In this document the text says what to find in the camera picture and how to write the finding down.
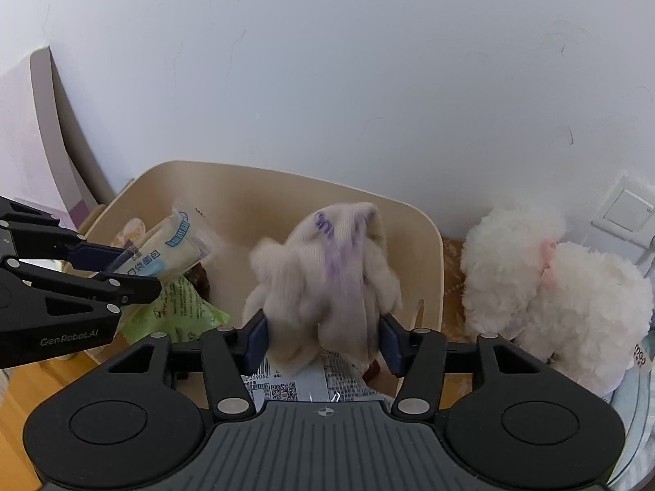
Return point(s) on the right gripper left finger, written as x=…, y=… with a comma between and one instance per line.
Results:
x=227, y=355

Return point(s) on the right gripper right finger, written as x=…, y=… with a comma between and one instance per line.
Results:
x=418, y=357

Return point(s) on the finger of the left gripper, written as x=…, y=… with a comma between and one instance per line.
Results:
x=28, y=233
x=120, y=290

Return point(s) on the small bread packet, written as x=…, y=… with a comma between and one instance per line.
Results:
x=175, y=245

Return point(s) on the white green snack bag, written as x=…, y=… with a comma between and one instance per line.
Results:
x=329, y=378

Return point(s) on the pink purple sock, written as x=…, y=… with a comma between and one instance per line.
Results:
x=325, y=287

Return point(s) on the beige plastic storage bin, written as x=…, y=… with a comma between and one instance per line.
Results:
x=243, y=204

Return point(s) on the white fluffy plush dog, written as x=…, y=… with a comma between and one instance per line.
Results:
x=580, y=311

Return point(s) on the light striped clothes pile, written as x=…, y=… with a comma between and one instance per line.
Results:
x=633, y=400

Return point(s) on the white wall socket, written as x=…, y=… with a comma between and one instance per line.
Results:
x=628, y=213

